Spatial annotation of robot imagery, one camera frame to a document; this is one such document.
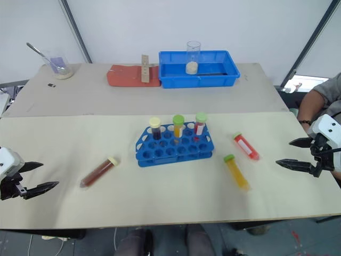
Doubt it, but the orange tube, green cap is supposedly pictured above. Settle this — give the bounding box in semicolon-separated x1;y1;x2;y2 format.
223;154;251;191

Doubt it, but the purple card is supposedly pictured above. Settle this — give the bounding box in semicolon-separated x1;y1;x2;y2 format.
50;56;66;73

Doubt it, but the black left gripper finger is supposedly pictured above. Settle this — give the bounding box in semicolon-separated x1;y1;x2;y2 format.
18;161;44;173
25;181;60;199

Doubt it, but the clear cylinder with powder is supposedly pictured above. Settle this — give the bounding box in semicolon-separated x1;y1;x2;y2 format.
185;40;201;76

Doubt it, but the glass beaker with powder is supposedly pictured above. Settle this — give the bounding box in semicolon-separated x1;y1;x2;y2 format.
42;51;74;81

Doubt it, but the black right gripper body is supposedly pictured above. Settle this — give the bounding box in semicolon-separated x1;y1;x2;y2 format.
310;134;336;179

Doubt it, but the red-orange mat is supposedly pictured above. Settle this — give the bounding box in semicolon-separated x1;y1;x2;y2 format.
106;63;162;88

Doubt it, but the red tube, white label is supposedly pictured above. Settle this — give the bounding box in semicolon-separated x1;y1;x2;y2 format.
232;131;261;162

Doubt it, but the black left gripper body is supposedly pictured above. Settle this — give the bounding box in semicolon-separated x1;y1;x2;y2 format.
0;172;29;201

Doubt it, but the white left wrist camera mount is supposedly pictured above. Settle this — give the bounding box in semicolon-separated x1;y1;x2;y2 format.
0;146;26;182

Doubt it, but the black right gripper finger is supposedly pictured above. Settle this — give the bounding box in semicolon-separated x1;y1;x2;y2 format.
275;158;313;174
289;137;314;148

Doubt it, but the white floor cable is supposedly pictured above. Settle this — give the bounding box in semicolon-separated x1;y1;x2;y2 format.
27;234;69;256

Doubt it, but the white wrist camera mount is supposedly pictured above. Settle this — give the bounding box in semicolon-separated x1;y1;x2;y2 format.
308;114;341;150
0;146;26;182

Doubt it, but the red tube, pale green cap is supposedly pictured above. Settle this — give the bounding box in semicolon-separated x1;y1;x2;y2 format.
193;111;209;135

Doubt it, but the person's grey shirt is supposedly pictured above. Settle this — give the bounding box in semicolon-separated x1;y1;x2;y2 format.
313;72;341;121

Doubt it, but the orange tube, white label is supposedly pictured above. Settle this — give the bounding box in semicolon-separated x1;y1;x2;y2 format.
172;114;185;139

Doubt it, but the brown tube, cream cap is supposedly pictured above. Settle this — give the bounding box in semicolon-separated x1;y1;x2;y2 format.
79;156;121;189

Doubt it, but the blue plastic bin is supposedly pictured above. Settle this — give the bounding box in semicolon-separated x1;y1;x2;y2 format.
158;50;241;90

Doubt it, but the grey metal frame pole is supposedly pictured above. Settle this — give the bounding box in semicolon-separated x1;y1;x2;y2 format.
58;0;93;64
280;0;341;86

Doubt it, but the dark purple tube, yellow cap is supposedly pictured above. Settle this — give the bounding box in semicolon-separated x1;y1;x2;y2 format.
149;117;163;141

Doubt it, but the wooden strip with holes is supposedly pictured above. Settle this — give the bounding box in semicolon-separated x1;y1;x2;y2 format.
140;54;151;84

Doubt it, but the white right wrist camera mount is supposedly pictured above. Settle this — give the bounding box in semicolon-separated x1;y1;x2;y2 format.
308;114;341;150

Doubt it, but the blue test tube rack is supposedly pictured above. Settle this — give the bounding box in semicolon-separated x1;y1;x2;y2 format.
135;122;215;169

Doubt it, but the white device with wires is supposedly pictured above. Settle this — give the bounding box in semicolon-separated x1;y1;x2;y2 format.
282;83;303;94

